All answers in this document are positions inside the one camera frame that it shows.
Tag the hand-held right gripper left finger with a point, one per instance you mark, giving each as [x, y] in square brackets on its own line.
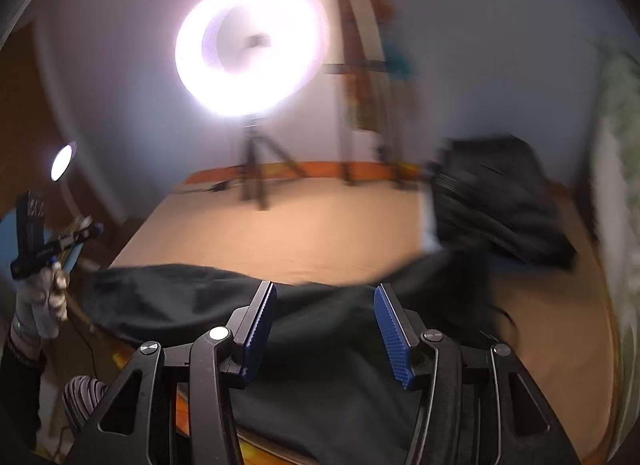
[260, 327]

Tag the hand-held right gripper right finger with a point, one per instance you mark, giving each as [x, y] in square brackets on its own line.
[392, 337]

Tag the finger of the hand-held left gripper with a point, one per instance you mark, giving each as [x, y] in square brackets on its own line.
[82, 237]

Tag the black pants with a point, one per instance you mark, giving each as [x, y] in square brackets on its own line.
[320, 325]

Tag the person's left hand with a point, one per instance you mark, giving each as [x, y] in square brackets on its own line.
[42, 302]

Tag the blue chair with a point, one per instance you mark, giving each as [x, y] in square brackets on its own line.
[6, 240]

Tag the white clamp lamp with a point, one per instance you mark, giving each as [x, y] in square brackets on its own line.
[62, 161]

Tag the bed with orange sheet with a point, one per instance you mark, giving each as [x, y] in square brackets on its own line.
[310, 225]

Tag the brown wooden door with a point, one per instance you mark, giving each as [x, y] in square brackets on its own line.
[25, 120]

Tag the striped cloth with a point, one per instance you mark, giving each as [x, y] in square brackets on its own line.
[82, 400]

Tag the black tripod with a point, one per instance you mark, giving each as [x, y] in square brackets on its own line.
[255, 165]

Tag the pile of dark clothes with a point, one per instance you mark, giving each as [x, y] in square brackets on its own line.
[500, 200]

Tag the wooden rack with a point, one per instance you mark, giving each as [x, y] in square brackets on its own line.
[360, 60]

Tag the green patterned curtain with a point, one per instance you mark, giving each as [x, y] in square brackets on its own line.
[617, 105]

